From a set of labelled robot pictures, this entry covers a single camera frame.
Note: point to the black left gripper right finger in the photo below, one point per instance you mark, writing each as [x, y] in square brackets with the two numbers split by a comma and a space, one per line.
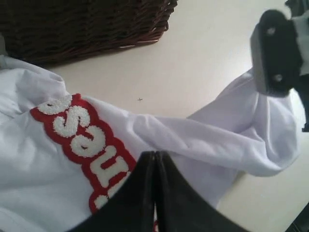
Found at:
[179, 208]

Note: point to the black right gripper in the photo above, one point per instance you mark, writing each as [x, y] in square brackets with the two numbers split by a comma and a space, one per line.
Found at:
[303, 91]

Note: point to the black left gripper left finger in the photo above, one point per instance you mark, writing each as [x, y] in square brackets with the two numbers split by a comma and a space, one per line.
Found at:
[131, 208]

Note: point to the white t-shirt with red logo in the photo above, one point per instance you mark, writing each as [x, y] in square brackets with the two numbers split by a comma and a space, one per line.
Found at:
[63, 156]

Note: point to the dark brown wicker basket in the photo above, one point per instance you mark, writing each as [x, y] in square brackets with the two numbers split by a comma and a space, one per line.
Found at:
[48, 32]

